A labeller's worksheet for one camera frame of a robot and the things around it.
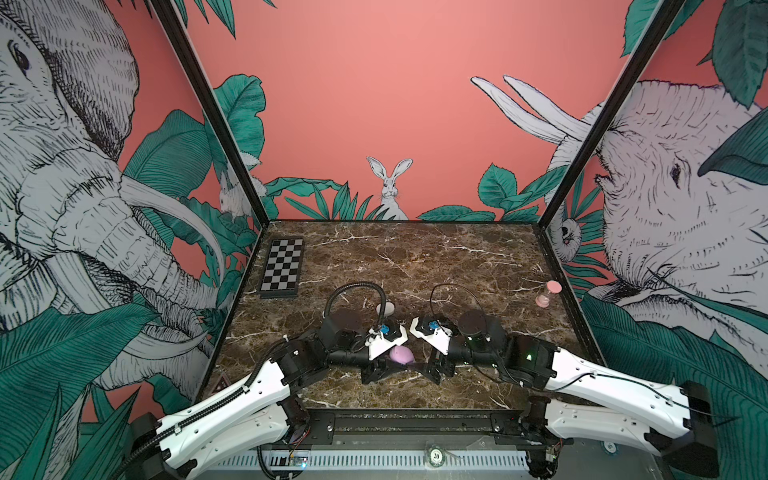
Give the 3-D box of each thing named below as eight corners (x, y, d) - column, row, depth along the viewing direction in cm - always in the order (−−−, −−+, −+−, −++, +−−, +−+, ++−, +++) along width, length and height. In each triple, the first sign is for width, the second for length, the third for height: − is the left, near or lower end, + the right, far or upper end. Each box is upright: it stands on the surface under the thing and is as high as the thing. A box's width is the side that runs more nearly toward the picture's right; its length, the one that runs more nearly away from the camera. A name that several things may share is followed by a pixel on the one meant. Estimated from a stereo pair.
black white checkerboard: (262, 300, 100) (258, 294, 96) (273, 244, 116) (270, 237, 112) (298, 297, 101) (295, 291, 97) (304, 242, 116) (302, 235, 113)
